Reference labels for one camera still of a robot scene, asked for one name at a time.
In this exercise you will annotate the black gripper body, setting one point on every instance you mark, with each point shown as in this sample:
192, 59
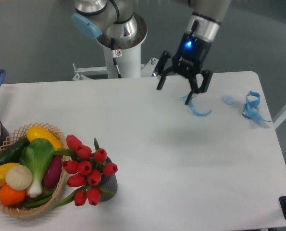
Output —
191, 53

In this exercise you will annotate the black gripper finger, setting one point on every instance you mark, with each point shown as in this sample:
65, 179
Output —
195, 89
160, 68

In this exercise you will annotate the red tulip bouquet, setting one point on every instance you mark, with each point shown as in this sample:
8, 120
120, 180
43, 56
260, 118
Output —
80, 168

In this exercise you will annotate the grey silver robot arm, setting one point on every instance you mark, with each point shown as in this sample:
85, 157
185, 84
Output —
121, 31

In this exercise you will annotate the dark grey ribbed vase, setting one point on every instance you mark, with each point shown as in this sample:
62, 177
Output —
105, 179

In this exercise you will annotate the small pale blue cap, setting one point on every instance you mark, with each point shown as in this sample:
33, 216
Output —
229, 100

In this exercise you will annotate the curved blue tape strip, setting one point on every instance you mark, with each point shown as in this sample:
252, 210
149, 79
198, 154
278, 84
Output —
194, 111

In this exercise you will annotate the tangled blue tape strip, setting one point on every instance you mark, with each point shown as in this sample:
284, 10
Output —
251, 108

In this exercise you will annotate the yellow squash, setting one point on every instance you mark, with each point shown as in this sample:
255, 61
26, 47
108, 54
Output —
37, 132

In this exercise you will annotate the green bok choy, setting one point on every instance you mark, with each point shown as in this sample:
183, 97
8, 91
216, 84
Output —
37, 157

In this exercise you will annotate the purple sweet potato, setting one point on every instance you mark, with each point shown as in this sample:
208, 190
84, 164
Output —
52, 175

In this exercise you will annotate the dark green cucumber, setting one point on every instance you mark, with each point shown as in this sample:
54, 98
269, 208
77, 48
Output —
13, 152

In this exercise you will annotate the cream white garlic bulb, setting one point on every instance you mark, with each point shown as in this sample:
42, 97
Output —
19, 177

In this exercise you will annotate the green bean pods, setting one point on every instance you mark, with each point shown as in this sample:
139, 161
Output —
38, 201

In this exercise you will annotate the yellow bell pepper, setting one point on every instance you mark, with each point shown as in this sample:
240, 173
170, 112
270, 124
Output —
3, 171

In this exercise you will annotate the orange fruit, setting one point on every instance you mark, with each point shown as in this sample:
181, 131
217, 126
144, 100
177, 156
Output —
9, 196

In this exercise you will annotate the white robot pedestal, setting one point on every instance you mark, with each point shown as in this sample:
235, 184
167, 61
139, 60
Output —
126, 62

